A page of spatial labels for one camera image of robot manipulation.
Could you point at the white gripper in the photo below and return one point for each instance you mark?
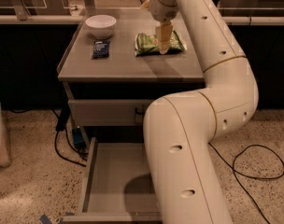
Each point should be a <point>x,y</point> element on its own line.
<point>163,12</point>

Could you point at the green jalapeno chip bag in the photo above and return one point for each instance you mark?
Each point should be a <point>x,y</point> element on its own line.
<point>148,44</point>

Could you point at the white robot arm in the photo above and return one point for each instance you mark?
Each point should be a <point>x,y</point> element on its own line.
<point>178,127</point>

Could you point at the grey drawer cabinet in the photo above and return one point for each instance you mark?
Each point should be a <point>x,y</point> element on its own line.
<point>123,75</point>

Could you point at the grey top drawer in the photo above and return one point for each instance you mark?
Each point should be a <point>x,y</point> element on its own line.
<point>107,112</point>

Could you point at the open grey middle drawer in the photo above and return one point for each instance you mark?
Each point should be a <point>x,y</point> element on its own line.
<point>116,187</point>

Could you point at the white bowl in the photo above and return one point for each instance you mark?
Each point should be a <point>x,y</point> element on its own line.
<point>101,26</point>

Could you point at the dark blue snack packet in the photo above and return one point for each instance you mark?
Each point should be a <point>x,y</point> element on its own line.
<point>100,49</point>

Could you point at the blue power box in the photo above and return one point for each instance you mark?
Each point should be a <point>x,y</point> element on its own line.
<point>78,139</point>

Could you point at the blue floor tape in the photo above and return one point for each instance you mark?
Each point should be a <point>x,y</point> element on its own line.
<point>44,219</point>

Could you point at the black drawer handle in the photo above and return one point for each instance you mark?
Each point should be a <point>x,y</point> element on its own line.
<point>140,112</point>

